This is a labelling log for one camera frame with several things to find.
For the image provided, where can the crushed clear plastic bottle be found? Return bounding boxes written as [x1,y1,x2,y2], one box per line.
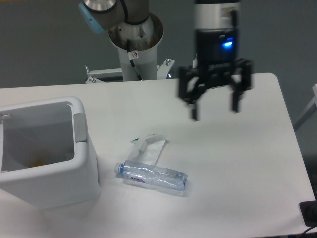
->
[114,160,188,192]

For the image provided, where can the yellow item inside trash can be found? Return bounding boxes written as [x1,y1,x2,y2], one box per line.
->
[29,160,45,168]

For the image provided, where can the white metal robot base frame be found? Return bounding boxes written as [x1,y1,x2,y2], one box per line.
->
[85,46,176,84]

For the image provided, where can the torn white paper wrapper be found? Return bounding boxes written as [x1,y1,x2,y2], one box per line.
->
[127,134,167,165]

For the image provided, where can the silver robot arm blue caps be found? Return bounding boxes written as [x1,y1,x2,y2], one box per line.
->
[79,0,252,119]

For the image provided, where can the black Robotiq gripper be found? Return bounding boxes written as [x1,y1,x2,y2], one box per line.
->
[178,27,253,121]

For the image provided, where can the black device at table corner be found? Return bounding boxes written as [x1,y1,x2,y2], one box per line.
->
[299,200,317,227]

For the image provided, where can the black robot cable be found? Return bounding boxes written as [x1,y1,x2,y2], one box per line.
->
[126,38,144,81]

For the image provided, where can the white push-lid trash can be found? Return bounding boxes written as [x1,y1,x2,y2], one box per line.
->
[0,96,101,209]

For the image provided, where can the white metal frame right edge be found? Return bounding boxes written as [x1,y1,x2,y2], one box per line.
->
[293,84,317,131]

